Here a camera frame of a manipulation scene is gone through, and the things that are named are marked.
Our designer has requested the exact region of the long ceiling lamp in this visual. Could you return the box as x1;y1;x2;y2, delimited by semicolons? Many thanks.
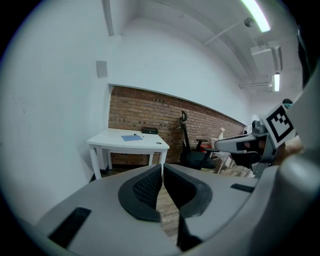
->
241;0;271;33

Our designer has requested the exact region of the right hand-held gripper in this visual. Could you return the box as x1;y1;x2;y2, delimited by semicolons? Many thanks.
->
214;103;296;179

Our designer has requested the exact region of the person's right forearm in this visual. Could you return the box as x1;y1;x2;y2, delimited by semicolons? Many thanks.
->
274;137;305;166

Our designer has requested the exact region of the ceiling pipe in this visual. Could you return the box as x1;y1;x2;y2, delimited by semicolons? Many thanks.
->
203;21;247;47

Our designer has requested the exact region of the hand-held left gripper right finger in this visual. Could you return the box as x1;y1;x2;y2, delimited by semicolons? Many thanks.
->
163;163;259;252

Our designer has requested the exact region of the plaid cloth chair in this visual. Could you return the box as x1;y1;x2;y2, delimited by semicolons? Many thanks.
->
209;126;237;174

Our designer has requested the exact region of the ceiling air conditioner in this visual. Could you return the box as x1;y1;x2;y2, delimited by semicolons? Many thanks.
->
250;44;284;74

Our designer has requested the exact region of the black office chair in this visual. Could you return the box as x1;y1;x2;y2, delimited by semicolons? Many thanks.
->
179;110;221;171

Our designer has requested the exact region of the blue notebook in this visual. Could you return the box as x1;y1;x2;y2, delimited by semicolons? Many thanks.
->
121;134;144;142

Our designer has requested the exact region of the white table top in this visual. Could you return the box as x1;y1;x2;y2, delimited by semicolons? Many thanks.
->
86;128;170;181

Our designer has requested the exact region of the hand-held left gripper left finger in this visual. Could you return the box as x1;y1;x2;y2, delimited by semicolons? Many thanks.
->
37;163;177;256

